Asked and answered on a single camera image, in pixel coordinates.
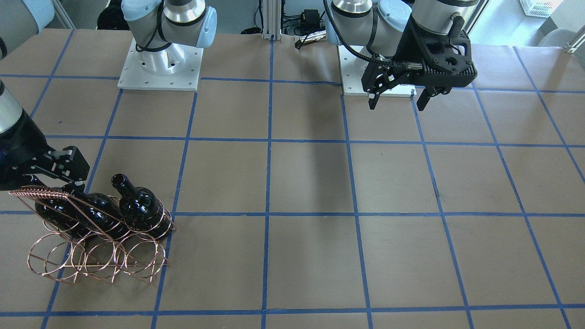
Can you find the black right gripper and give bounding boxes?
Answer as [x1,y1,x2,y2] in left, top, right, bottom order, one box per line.
[0,117,90,191]

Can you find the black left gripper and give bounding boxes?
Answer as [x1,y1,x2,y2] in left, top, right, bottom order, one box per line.
[361,18,477,111]

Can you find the dark glass wine bottle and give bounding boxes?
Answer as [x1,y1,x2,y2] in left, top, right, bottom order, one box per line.
[62,185,130,241]

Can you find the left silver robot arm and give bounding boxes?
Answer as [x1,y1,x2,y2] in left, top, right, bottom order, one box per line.
[323,0,478,111]

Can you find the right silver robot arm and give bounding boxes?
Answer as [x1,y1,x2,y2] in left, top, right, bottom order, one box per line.
[0,0,217,191]

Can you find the white plastic basket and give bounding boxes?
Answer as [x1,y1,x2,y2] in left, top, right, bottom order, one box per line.
[519,0,563,18]

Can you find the dark bottle in rack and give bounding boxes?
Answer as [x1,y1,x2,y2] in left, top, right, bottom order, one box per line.
[35,199,90,240]
[111,173,171,241]

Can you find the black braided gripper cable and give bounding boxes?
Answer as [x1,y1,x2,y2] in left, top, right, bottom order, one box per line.
[322,0,423,70]

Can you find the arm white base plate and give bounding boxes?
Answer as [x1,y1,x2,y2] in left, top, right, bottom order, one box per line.
[117,40,203,91]
[337,46,416,97]

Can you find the copper wire wine rack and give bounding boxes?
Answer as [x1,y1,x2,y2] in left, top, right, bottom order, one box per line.
[10,185,176,285]

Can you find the aluminium frame post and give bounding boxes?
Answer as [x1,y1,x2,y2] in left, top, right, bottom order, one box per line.
[261,0,283,42]

